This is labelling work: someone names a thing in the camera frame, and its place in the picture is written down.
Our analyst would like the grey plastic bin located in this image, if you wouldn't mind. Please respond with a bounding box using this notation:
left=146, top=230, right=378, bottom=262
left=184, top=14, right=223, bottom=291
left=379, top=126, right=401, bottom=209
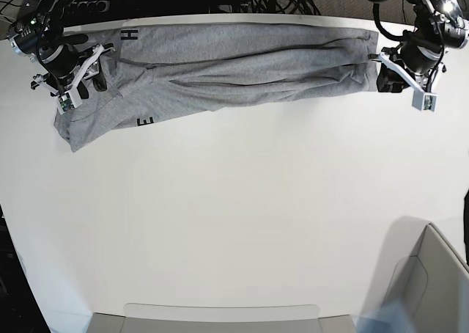
left=87, top=303, right=356, bottom=332
left=354, top=222, right=469, bottom=333

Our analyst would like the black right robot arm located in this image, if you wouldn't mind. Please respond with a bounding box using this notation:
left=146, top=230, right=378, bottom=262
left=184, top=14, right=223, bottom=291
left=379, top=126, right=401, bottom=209
left=7, top=0, right=113, bottom=107

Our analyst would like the grey plastic bin right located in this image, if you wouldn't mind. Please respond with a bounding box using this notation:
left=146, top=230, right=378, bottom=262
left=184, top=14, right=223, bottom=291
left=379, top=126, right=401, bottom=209
left=354, top=222, right=469, bottom=333

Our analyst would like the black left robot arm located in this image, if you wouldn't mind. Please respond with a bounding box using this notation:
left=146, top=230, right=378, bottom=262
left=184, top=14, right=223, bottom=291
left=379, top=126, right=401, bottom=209
left=372, top=0, right=468, bottom=93

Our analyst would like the black power strip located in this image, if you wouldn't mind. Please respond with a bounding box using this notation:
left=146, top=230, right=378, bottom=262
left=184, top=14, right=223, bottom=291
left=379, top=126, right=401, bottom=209
left=67, top=0, right=111, bottom=14

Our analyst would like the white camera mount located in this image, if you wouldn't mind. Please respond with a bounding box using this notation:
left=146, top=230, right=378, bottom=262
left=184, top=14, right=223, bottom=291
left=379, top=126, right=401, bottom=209
left=31, top=43, right=114, bottom=114
left=369, top=47, right=446, bottom=111

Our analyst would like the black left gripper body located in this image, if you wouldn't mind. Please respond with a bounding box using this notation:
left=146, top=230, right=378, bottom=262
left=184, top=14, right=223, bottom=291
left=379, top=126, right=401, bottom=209
left=397, top=40, right=444, bottom=76

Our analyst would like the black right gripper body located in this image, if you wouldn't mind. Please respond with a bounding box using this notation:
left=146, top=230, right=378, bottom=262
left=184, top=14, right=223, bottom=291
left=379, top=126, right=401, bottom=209
left=39, top=44, right=86, bottom=82

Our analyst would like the grey plastic bin bottom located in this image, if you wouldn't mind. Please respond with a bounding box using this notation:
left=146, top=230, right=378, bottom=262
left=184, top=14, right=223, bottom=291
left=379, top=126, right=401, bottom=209
left=87, top=303, right=356, bottom=332

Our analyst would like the grey T-shirt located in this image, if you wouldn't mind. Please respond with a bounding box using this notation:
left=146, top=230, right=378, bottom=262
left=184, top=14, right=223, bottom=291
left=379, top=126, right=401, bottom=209
left=54, top=23, right=378, bottom=151

